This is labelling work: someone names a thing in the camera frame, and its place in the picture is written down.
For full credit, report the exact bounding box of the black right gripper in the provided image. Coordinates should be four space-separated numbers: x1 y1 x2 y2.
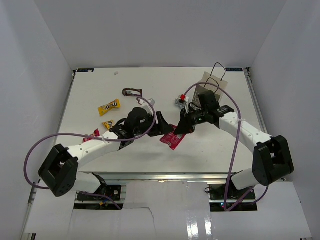
174 106 209 135

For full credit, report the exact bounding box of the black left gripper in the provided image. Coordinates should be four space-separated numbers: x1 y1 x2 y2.
133 111 174 137

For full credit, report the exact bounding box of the red snack packet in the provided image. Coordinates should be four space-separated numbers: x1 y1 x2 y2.
160 132 186 151

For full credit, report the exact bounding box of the red twisted candy packet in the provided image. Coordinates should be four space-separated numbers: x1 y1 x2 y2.
82 128 100 143

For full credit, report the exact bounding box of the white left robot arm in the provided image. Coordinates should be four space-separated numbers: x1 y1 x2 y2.
38 107 174 200

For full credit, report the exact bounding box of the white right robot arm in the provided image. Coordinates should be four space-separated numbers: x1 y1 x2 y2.
174 90 294 200

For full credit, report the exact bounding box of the brown paper coffee bag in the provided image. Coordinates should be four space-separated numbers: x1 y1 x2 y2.
192 62 228 104

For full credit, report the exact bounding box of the grey blue snack packet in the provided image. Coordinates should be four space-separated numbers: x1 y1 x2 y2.
174 98 186 110

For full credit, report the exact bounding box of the brown chocolate bar wrapper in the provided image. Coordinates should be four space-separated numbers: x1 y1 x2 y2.
122 88 143 97

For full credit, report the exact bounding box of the small yellow M&M packet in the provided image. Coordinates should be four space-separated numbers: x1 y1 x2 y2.
101 120 115 131

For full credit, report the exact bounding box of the large yellow M&M packet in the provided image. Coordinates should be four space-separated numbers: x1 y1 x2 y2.
98 98 121 117

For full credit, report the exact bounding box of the blue label right corner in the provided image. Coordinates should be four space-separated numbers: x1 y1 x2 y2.
225 67 243 72

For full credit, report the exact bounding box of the blue label corner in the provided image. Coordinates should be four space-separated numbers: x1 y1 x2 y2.
76 68 95 73
225 67 243 72

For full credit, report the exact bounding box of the blue label left corner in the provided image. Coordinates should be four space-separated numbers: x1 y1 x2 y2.
76 68 95 73

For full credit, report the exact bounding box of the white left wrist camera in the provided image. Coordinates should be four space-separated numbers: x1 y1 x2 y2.
141 98 156 112

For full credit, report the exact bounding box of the aluminium front rail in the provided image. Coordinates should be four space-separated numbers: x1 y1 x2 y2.
43 171 267 185

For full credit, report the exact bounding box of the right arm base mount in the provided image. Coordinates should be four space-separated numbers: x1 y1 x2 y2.
204 183 258 213

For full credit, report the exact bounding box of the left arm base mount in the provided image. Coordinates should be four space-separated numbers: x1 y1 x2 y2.
76 185 122 202

